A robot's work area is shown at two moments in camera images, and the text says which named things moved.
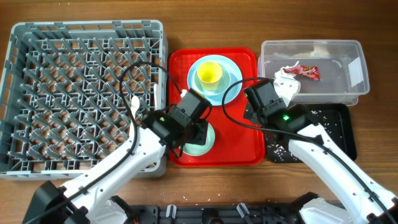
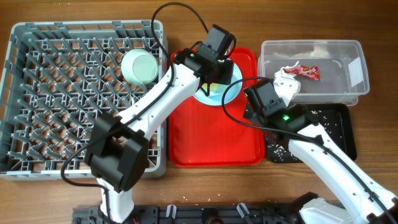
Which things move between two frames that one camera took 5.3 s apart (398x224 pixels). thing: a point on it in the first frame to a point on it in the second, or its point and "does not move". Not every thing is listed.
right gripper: [248, 113] does not move
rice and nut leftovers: [281, 153] does not move
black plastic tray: [334, 119] does not move
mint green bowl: [199, 150] to [139, 66]
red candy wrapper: [310, 71] does not move
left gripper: [200, 137] to [227, 78]
